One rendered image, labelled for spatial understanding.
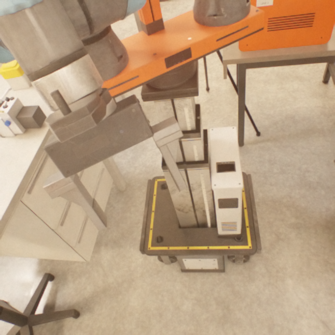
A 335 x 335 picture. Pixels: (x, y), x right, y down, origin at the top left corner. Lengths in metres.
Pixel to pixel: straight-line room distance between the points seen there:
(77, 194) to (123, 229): 1.44
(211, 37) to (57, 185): 0.55
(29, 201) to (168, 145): 0.84
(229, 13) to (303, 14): 0.81
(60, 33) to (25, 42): 0.04
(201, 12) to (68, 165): 0.58
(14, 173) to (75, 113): 0.81
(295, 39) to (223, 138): 0.68
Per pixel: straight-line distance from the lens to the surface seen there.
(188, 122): 0.93
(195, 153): 1.02
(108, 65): 0.72
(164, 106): 0.89
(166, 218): 1.49
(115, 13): 0.49
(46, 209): 1.26
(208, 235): 1.43
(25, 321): 1.78
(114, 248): 1.82
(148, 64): 0.74
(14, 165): 1.13
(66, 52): 0.35
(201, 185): 1.15
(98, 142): 0.38
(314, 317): 1.65
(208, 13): 0.83
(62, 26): 0.36
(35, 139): 1.17
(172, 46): 0.78
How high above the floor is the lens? 1.58
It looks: 49 degrees down
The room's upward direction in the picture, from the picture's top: 16 degrees counter-clockwise
